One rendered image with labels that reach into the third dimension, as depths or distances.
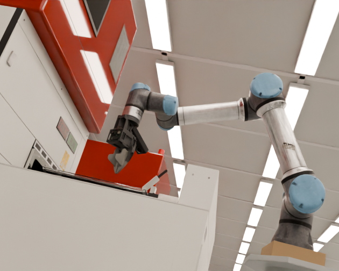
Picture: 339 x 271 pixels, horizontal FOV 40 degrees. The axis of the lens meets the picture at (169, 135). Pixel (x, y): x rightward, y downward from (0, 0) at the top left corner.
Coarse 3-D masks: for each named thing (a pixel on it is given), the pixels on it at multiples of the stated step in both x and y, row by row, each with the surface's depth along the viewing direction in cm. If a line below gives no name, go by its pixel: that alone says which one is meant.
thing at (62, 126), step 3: (60, 120) 171; (60, 123) 171; (63, 123) 174; (60, 126) 172; (63, 126) 175; (66, 126) 177; (60, 129) 172; (63, 129) 175; (66, 129) 178; (63, 132) 176; (66, 132) 178; (63, 135) 176; (66, 135) 179
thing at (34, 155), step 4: (32, 148) 153; (32, 152) 153; (36, 152) 154; (28, 156) 152; (32, 156) 152; (36, 156) 155; (40, 156) 158; (28, 160) 151; (32, 160) 153; (36, 160) 157; (40, 160) 159; (44, 160) 162; (28, 164) 151; (32, 164) 153; (40, 164) 159; (44, 164) 162; (28, 168) 151
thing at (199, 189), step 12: (192, 168) 135; (204, 168) 134; (192, 180) 133; (204, 180) 133; (216, 180) 133; (180, 192) 132; (192, 192) 132; (204, 192) 131; (216, 192) 145; (192, 204) 130; (204, 204) 130; (216, 204) 162
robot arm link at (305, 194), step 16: (256, 80) 170; (272, 80) 169; (256, 96) 169; (272, 96) 166; (256, 112) 172; (272, 112) 166; (272, 128) 165; (288, 128) 164; (272, 144) 166; (288, 144) 161; (288, 160) 159; (304, 160) 161; (288, 176) 156; (304, 176) 153; (288, 192) 155; (304, 192) 151; (320, 192) 151; (288, 208) 160; (304, 208) 151
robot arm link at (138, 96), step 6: (138, 84) 177; (144, 84) 178; (132, 90) 177; (138, 90) 176; (144, 90) 176; (132, 96) 175; (138, 96) 175; (144, 96) 174; (126, 102) 176; (132, 102) 174; (138, 102) 174; (144, 102) 174; (138, 108) 175; (144, 108) 176
